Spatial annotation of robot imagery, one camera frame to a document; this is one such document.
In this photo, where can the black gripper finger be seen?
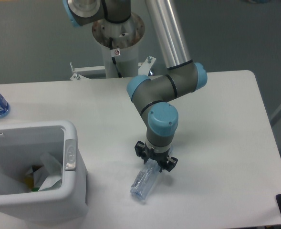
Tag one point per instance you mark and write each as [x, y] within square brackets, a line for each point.
[140, 150]
[167, 163]

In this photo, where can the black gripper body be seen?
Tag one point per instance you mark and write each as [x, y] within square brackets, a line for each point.
[156, 153]

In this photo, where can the white metal base bracket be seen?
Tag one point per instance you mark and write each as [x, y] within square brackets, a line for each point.
[97, 72]

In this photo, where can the yellow green trash in bin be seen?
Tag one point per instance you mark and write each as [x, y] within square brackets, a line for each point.
[33, 178]

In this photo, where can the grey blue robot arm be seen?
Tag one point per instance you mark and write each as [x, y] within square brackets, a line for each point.
[151, 97]

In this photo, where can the white paper carton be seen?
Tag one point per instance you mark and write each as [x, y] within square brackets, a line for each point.
[54, 169]

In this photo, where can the white plastic trash can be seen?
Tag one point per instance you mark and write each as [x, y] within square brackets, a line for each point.
[21, 146]

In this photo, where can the white trash paper in bin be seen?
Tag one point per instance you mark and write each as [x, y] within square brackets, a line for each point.
[9, 185]

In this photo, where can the crushed clear plastic bottle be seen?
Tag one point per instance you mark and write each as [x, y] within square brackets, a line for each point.
[145, 180]

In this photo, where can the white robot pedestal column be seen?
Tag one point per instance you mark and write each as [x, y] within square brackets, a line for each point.
[119, 44]

